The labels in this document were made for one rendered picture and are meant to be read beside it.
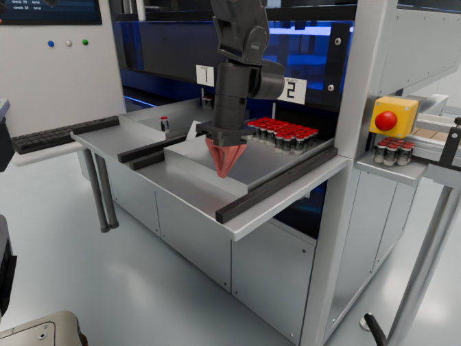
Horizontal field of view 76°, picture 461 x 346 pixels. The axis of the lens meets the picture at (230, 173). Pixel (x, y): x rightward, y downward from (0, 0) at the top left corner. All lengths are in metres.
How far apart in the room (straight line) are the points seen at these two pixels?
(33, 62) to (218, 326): 1.25
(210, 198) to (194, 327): 0.96
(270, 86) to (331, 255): 0.56
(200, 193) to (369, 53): 0.45
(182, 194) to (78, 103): 0.86
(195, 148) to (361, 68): 0.42
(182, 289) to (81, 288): 0.50
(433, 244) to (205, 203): 0.65
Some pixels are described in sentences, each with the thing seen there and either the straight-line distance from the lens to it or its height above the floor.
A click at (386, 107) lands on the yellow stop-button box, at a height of 1.02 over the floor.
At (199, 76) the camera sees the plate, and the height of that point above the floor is 1.01.
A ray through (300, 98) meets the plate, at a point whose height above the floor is 1.00.
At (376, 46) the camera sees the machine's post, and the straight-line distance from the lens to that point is 0.72.
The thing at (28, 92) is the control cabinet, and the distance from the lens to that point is 1.30.
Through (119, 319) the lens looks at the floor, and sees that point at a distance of 1.55.
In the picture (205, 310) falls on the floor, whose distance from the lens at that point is 1.50.
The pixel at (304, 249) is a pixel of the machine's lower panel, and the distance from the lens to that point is 0.98.
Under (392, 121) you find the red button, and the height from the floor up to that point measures 1.00.
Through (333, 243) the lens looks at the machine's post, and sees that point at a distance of 0.91.
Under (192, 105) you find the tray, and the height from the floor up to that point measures 0.89.
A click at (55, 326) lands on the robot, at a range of 1.26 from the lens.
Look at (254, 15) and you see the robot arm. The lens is 0.50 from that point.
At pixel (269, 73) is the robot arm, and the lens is 0.56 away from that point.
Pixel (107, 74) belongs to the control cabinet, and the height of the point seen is 0.99.
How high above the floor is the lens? 1.18
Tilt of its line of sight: 27 degrees down
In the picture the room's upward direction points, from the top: straight up
